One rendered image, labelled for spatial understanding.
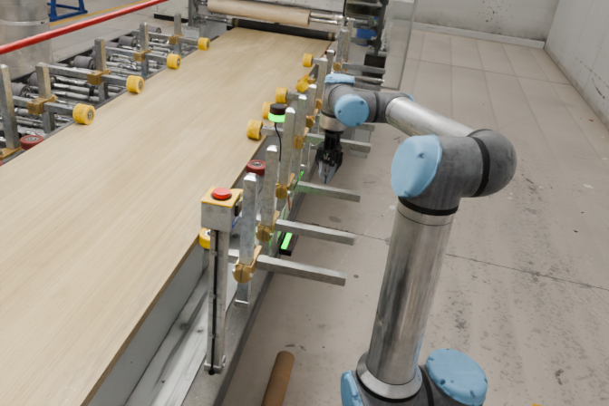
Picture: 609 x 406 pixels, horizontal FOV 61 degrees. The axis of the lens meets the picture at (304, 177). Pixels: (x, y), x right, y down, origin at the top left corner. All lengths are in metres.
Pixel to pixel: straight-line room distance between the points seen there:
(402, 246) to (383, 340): 0.24
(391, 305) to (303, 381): 1.34
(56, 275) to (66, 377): 0.34
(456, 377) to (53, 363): 0.89
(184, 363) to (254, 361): 0.89
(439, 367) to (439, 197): 0.51
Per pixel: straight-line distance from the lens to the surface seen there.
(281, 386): 2.28
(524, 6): 10.49
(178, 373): 1.58
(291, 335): 2.58
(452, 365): 1.37
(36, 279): 1.49
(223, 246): 1.20
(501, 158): 1.02
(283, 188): 1.94
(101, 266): 1.50
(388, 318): 1.14
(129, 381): 1.51
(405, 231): 1.02
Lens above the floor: 1.80
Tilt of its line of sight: 27 degrees down
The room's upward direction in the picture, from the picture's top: 7 degrees clockwise
